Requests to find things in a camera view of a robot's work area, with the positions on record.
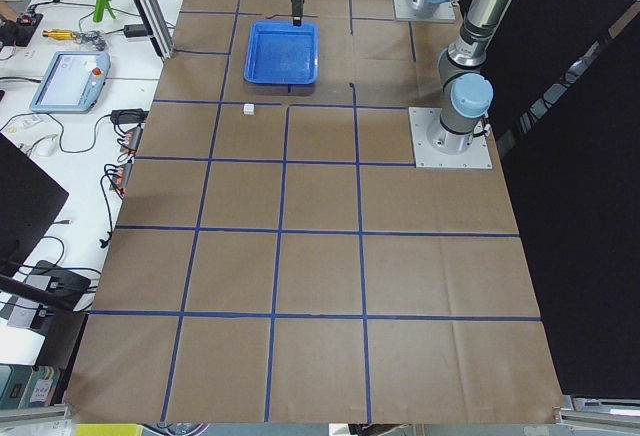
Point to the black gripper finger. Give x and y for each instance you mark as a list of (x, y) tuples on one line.
[(297, 10)]

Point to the white building block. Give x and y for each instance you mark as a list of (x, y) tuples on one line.
[(248, 109)]

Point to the blue plastic tray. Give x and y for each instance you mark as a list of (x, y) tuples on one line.
[(279, 53)]

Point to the black power adapter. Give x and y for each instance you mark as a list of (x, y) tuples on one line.
[(135, 31)]

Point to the green clamp tool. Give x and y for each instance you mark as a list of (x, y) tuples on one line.
[(100, 8)]

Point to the blue teach pendant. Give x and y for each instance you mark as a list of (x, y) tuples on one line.
[(72, 83)]

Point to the brown paper table cover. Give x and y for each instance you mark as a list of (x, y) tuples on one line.
[(294, 265)]

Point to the black monitor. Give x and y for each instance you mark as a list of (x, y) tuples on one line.
[(30, 202)]

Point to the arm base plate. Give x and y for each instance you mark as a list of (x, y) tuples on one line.
[(431, 21), (436, 148)]

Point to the aluminium frame post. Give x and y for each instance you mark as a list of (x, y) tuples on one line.
[(156, 26)]

